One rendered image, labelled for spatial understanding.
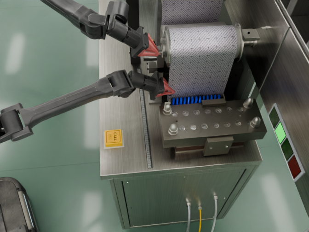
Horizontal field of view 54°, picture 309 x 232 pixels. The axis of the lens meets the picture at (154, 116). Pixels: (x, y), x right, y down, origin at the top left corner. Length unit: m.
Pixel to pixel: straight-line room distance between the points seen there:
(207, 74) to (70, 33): 2.21
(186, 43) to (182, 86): 0.20
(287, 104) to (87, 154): 1.63
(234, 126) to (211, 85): 0.18
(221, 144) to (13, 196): 1.33
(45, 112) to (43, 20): 2.44
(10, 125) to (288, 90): 0.87
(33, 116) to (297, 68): 0.82
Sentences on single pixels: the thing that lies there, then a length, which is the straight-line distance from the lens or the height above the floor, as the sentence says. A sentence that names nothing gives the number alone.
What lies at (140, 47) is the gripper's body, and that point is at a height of 1.32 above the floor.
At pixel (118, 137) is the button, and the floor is 0.92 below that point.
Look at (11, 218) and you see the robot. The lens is 2.01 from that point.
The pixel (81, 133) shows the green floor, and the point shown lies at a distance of 2.43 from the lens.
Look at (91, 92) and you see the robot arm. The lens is 1.07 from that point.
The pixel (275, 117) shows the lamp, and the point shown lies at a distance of 1.08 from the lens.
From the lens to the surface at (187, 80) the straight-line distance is 1.19.
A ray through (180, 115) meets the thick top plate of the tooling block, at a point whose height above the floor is 1.03.
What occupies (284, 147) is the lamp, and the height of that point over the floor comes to 1.18.
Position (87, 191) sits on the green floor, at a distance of 2.20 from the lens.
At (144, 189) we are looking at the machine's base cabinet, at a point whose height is 0.70.
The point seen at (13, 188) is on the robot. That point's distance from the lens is 2.08.
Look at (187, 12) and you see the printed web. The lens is 1.28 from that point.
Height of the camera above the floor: 2.02
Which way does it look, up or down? 55 degrees down
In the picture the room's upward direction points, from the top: 1 degrees clockwise
